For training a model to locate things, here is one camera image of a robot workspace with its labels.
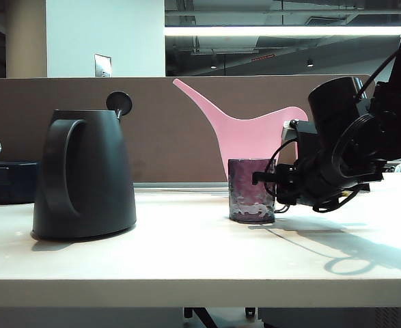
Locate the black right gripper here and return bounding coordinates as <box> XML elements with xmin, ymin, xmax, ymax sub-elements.
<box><xmin>251</xmin><ymin>159</ymin><xmax>328</xmax><ymax>206</ymax></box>

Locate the purple textured glass cup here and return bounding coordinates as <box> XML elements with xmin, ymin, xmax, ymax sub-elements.
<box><xmin>227</xmin><ymin>158</ymin><xmax>278</xmax><ymax>224</ymax></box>

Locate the pink plastic watering can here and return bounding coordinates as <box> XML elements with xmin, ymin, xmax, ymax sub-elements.
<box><xmin>172</xmin><ymin>78</ymin><xmax>312</xmax><ymax>184</ymax></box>

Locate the brown desk divider panel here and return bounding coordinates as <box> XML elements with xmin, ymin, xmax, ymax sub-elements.
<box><xmin>0</xmin><ymin>74</ymin><xmax>374</xmax><ymax>189</ymax></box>

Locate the long ceiling light strip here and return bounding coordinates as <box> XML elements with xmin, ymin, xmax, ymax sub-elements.
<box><xmin>165</xmin><ymin>26</ymin><xmax>401</xmax><ymax>37</ymax></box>

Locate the dark blue tool case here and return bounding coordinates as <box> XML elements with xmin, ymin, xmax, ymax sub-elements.
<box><xmin>0</xmin><ymin>161</ymin><xmax>40</xmax><ymax>206</ymax></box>

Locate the black camera cable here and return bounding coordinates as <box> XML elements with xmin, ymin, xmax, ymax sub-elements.
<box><xmin>267</xmin><ymin>135</ymin><xmax>302</xmax><ymax>179</ymax></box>

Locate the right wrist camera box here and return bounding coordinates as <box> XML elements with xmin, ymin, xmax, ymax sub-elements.
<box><xmin>281</xmin><ymin>119</ymin><xmax>322</xmax><ymax>162</ymax></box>

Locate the black cable under gripper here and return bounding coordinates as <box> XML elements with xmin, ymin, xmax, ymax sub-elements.
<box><xmin>311</xmin><ymin>184</ymin><xmax>363</xmax><ymax>214</ymax></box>

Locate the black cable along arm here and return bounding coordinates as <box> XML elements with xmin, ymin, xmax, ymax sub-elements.
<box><xmin>352</xmin><ymin>50</ymin><xmax>398</xmax><ymax>100</ymax></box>

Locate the silver wall plate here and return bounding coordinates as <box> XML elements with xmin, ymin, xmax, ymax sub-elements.
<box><xmin>94</xmin><ymin>53</ymin><xmax>113</xmax><ymax>79</ymax></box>

